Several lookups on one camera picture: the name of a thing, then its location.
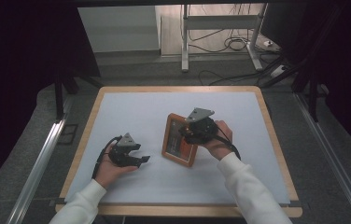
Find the white cabinet panel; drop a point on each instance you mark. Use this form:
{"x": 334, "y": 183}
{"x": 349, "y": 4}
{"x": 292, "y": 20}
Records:
{"x": 119, "y": 29}

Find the person's right hand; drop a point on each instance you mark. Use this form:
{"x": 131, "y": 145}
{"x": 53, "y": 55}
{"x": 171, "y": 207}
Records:
{"x": 220, "y": 146}

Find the white power strip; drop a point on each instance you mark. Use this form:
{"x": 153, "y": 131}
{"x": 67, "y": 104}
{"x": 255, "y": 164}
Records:
{"x": 278, "y": 71}

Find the white metal desk frame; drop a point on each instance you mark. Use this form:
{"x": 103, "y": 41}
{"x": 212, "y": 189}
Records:
{"x": 220, "y": 22}

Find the person's left hand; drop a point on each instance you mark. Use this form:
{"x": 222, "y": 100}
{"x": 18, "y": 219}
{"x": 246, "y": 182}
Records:
{"x": 109, "y": 171}

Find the wooden box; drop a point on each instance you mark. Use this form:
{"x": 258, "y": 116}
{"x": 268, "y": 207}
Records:
{"x": 176, "y": 149}

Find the dark curtain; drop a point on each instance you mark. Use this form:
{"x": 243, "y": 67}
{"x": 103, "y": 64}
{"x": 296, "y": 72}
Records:
{"x": 18, "y": 62}
{"x": 344, "y": 62}

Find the wooden framed white board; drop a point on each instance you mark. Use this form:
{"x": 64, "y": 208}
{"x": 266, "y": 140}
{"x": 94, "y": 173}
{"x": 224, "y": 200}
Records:
{"x": 151, "y": 118}

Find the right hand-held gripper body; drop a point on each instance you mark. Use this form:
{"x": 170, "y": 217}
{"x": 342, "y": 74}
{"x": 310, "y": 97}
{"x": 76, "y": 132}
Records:
{"x": 201, "y": 126}

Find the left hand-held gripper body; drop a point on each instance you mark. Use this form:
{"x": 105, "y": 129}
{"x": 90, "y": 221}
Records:
{"x": 121, "y": 152}

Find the black floor grate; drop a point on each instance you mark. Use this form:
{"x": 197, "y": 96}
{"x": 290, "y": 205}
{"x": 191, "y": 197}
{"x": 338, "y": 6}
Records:
{"x": 68, "y": 134}

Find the black metal stand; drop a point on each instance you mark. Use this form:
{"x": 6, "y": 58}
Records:
{"x": 313, "y": 99}
{"x": 59, "y": 96}

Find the metal floor rail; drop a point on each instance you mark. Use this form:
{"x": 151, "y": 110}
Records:
{"x": 335, "y": 161}
{"x": 36, "y": 174}

